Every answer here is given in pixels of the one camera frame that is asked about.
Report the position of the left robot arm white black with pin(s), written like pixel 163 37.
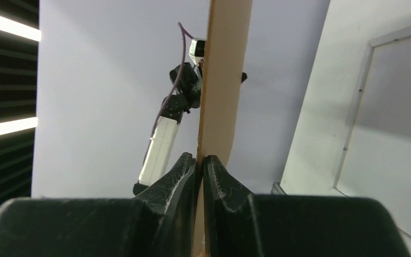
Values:
pixel 186 97

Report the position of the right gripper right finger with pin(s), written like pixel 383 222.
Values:
pixel 242 223

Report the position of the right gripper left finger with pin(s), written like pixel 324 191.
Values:
pixel 157 222

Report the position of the white brown backing board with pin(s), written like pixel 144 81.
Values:
pixel 225 49

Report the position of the white picture frame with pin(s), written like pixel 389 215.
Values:
pixel 361 106

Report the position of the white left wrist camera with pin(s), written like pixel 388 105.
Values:
pixel 197 50

